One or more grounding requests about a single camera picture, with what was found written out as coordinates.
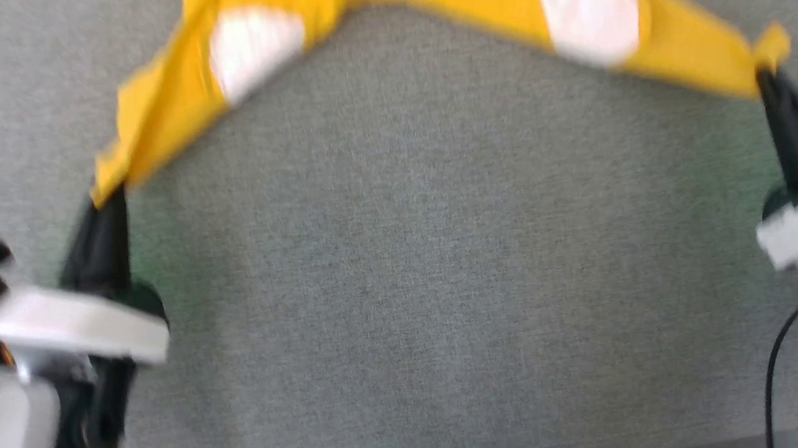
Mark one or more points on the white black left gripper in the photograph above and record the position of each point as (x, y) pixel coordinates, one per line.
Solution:
(64, 322)

